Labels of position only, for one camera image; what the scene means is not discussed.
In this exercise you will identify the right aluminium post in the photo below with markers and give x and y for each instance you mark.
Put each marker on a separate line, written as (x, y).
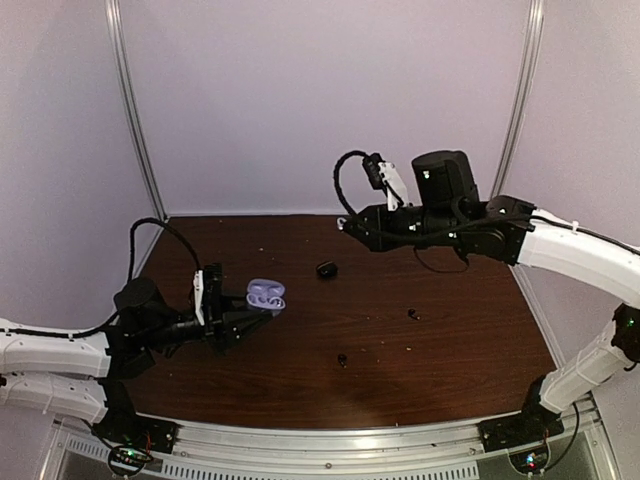
(529, 59)

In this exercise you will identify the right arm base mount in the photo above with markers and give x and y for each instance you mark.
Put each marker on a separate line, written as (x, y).
(525, 440)

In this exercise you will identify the aluminium post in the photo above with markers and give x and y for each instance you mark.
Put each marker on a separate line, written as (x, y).
(529, 59)
(116, 33)

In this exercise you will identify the aluminium front rail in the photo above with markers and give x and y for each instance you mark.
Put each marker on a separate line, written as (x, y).
(449, 450)

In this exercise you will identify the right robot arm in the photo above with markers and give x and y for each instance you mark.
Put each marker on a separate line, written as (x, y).
(514, 232)

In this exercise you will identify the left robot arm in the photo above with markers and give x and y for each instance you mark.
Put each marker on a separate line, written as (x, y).
(81, 373)

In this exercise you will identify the purple earbud charging case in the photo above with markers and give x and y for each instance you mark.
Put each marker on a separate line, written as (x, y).
(260, 291)

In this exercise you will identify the left aluminium post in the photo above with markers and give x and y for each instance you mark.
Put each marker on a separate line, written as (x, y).
(116, 33)

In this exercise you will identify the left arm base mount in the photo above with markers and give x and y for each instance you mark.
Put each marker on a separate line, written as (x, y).
(132, 445)

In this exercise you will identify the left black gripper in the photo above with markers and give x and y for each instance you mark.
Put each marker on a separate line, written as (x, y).
(228, 330)

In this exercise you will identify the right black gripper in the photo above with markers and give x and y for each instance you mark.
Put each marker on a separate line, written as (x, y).
(376, 238)

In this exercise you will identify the black earbud charging case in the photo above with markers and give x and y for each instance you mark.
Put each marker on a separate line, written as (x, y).
(327, 270)

